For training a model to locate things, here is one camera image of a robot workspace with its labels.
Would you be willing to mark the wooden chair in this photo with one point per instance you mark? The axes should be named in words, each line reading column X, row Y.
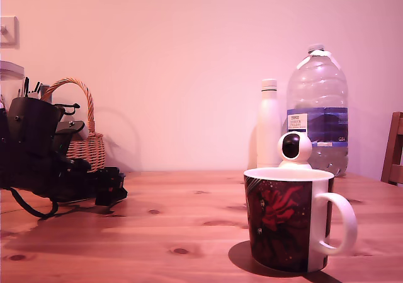
column 393, row 150

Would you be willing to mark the woven wicker basket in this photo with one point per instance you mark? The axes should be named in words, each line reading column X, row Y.
column 89, row 152

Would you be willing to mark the large clear water bottle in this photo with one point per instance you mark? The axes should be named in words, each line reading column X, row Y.
column 318, row 90

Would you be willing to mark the glass jar with lid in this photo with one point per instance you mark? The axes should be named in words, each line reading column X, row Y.
column 11, row 75

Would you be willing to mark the white metal bottle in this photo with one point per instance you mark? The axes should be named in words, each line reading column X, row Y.
column 268, row 128

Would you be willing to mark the small white round camera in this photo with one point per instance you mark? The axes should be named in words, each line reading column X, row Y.
column 294, row 147

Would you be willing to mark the white wall switch plate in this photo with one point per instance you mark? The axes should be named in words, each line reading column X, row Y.
column 9, row 32

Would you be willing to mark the white mug with red print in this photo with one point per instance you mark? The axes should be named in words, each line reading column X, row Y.
column 277, row 220

